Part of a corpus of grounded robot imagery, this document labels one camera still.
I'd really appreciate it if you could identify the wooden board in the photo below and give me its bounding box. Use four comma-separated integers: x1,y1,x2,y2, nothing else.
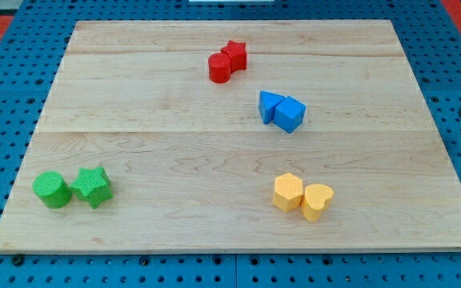
0,20,461,254

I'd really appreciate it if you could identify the green star block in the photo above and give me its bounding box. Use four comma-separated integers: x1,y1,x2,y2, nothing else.
70,166,113,209

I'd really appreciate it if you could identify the green cylinder block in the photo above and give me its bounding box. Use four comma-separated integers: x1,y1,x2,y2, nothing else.
32,170,72,209

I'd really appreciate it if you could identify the blue triangle block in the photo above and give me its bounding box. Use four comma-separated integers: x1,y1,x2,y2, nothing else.
258,90,285,125

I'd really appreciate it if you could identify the blue cube block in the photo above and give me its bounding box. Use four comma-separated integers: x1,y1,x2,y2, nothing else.
273,96,306,134

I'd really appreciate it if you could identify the red cylinder block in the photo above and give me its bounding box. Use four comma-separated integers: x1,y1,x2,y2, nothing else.
208,52,231,84

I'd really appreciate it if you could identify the yellow hexagon block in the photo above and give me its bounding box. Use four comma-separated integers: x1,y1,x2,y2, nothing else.
272,173,303,212

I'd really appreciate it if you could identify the yellow heart block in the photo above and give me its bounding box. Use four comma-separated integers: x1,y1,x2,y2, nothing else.
300,184,335,222

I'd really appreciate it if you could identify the red star block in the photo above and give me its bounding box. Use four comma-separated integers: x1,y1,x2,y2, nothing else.
221,40,248,73

